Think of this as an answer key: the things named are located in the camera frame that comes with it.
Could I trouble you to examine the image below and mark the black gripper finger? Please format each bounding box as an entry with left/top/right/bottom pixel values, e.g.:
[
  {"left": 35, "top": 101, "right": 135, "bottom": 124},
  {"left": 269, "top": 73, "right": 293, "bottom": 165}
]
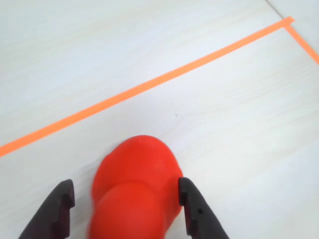
[
  {"left": 178, "top": 177, "right": 230, "bottom": 239},
  {"left": 17, "top": 179, "right": 75, "bottom": 239}
]

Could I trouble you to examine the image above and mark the red rubber duck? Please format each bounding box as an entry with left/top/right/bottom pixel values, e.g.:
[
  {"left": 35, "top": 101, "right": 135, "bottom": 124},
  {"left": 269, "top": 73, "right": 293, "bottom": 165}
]
[{"left": 87, "top": 135, "right": 184, "bottom": 239}]

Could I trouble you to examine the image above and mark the orange tape strip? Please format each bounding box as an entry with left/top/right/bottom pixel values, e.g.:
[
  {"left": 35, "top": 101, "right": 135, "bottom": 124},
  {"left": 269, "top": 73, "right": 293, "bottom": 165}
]
[
  {"left": 285, "top": 24, "right": 319, "bottom": 65},
  {"left": 0, "top": 16, "right": 296, "bottom": 158}
]

